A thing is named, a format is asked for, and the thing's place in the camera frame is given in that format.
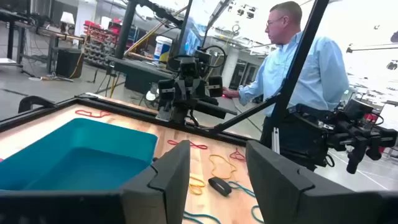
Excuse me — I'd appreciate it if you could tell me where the computer monitor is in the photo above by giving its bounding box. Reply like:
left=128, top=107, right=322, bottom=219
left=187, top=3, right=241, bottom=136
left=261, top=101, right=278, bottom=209
left=177, top=17, right=203, bottom=57

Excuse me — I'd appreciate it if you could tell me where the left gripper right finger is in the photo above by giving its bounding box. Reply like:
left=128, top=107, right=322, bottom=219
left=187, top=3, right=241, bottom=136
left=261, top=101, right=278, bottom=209
left=245, top=139, right=355, bottom=224

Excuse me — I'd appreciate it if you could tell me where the red parts bin rack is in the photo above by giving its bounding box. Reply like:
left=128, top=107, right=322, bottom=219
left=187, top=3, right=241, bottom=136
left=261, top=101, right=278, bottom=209
left=83, top=20, right=121, bottom=68

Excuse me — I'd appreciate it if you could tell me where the blue rubber band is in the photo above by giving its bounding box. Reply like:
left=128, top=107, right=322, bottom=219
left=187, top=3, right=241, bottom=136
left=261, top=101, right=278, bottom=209
left=228, top=180, right=257, bottom=199
left=182, top=210, right=222, bottom=224
left=250, top=204, right=266, bottom=224

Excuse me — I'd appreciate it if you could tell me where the grey round fan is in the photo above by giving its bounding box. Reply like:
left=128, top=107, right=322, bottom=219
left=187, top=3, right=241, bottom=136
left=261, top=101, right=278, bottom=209
left=144, top=82, right=160, bottom=110

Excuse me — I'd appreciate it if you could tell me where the yellow rubber band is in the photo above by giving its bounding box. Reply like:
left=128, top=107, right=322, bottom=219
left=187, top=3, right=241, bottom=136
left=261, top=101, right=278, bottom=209
left=188, top=175, right=206, bottom=196
left=208, top=154, right=238, bottom=180

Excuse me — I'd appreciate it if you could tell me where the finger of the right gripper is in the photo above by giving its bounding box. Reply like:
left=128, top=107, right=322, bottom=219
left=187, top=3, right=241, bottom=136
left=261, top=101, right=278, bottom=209
left=206, top=75, right=224, bottom=98
left=157, top=78, right=176, bottom=101

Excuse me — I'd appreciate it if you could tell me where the black monitor pole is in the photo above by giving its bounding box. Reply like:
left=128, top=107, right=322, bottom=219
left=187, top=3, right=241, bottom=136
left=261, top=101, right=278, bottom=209
left=114, top=0, right=185, bottom=60

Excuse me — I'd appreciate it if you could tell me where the blue and white bucket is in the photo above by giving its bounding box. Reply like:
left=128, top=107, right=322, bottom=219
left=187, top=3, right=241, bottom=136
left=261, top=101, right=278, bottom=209
left=154, top=35, right=173, bottom=63

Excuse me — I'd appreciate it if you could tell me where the teal plastic bin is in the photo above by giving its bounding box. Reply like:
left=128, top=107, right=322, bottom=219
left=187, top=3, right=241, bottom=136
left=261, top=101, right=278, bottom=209
left=0, top=117, right=159, bottom=192

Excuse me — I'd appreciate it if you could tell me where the dark grey desk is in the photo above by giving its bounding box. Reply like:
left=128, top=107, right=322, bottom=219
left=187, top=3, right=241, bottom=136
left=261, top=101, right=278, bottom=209
left=106, top=55, right=175, bottom=94

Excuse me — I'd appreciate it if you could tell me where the red rubber band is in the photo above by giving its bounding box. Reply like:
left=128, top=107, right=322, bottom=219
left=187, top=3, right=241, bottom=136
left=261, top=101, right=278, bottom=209
left=74, top=108, right=112, bottom=119
left=229, top=147, right=247, bottom=162
left=167, top=139, right=208, bottom=151

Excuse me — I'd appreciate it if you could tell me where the black jointed mechanical arm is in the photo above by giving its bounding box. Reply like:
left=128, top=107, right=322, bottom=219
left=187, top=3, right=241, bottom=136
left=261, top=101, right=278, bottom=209
left=287, top=98, right=398, bottom=175

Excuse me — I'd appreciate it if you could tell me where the small black block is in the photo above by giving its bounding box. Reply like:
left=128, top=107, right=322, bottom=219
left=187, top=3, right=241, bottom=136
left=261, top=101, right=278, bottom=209
left=207, top=176, right=233, bottom=198

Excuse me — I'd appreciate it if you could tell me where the black square trash bin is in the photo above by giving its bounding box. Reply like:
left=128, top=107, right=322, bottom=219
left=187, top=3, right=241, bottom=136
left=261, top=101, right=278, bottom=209
left=55, top=48, right=84, bottom=78

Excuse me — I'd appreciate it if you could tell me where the long yellow rod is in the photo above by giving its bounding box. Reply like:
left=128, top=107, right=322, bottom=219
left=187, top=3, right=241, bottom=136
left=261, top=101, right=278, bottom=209
left=123, top=5, right=190, bottom=57

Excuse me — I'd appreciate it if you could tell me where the person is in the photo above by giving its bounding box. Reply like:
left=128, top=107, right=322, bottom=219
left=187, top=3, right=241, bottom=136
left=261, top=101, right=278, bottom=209
left=223, top=1, right=351, bottom=171

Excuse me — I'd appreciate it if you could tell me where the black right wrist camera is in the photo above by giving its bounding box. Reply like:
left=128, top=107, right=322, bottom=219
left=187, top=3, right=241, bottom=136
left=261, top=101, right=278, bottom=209
left=179, top=57, right=200, bottom=78

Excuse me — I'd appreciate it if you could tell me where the white table lamp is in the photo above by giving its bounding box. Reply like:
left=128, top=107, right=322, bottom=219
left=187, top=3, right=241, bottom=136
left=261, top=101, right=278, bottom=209
left=60, top=11, right=76, bottom=34

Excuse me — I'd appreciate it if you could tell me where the black clip handle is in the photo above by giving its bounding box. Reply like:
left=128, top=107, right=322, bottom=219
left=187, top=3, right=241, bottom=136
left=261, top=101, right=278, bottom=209
left=17, top=95, right=57, bottom=114

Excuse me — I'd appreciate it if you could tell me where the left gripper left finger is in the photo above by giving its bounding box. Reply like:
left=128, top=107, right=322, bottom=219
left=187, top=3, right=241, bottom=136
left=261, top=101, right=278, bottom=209
left=120, top=139, right=191, bottom=224

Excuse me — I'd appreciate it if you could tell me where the black workbench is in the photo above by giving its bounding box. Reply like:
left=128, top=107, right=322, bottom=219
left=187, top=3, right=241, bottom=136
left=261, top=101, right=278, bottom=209
left=0, top=8, right=34, bottom=68

